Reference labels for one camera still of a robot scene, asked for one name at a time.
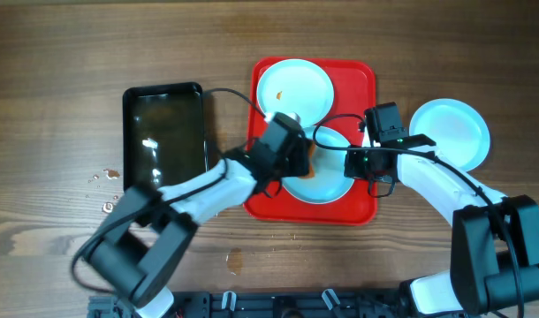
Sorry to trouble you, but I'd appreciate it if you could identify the orange green scrub sponge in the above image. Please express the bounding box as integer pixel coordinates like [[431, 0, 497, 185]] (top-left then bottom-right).
[[302, 141, 315, 179]]

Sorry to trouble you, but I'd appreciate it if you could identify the light blue plate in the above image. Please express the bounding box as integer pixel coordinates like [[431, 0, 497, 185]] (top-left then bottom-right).
[[256, 59, 335, 127], [409, 98, 491, 171], [283, 146, 354, 204]]

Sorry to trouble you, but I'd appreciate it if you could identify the light blue plate top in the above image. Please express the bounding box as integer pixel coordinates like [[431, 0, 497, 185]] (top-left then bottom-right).
[[256, 59, 335, 127]]

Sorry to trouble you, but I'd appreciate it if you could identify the light blue plate bottom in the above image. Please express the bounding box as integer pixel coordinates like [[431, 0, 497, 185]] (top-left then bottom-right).
[[409, 98, 491, 171]]

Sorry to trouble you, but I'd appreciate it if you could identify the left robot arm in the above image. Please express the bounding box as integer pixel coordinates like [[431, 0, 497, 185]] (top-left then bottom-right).
[[73, 132, 312, 317]]

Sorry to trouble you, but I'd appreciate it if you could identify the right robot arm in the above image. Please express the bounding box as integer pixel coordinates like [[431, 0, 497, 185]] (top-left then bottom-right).
[[345, 134, 539, 317]]

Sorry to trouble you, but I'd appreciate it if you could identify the red plastic tray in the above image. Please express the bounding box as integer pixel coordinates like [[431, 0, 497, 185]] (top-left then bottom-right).
[[243, 57, 377, 226]]

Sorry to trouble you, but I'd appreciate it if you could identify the black water tray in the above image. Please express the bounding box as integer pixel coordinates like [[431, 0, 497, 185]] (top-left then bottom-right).
[[122, 82, 209, 189]]

